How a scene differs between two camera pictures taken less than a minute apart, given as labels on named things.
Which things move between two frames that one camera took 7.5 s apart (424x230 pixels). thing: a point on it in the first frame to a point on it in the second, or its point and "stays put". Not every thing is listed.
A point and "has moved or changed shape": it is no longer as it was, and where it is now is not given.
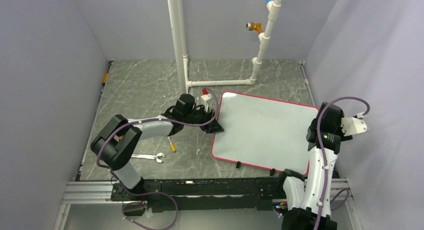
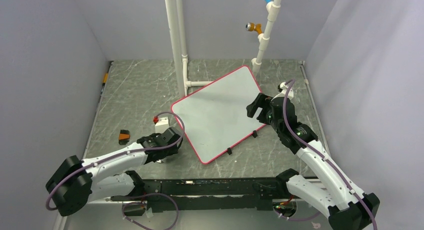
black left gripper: [214, 127] to [154, 135]
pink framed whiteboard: [264, 132] has moved or changed shape
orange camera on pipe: [252, 26] stays put
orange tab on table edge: [105, 78] stays put
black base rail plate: [168, 194] stays put
